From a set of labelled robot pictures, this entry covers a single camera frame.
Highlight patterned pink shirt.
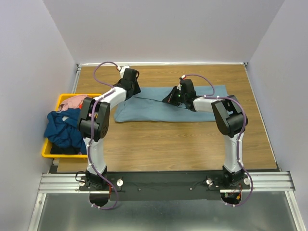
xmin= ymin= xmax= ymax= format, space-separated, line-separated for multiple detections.
xmin=58 ymin=94 xmax=87 ymax=111

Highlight aluminium frame rail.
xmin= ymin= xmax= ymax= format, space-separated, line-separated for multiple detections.
xmin=38 ymin=172 xmax=295 ymax=193

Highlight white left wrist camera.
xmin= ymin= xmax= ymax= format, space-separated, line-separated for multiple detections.
xmin=117 ymin=65 xmax=130 ymax=78

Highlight yellow plastic bin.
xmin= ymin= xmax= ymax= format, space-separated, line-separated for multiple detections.
xmin=42 ymin=93 xmax=100 ymax=158

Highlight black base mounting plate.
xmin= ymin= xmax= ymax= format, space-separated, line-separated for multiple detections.
xmin=77 ymin=170 xmax=250 ymax=204

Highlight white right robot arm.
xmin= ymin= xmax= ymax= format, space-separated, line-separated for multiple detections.
xmin=162 ymin=77 xmax=248 ymax=189

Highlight dark blue shirt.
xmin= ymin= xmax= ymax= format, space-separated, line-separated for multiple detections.
xmin=44 ymin=108 xmax=87 ymax=154

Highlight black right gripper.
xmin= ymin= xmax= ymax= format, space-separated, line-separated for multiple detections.
xmin=162 ymin=86 xmax=186 ymax=106

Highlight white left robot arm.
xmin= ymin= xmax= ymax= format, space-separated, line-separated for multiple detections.
xmin=77 ymin=66 xmax=141 ymax=190

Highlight light blue t shirt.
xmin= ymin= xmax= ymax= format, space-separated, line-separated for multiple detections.
xmin=114 ymin=87 xmax=215 ymax=123

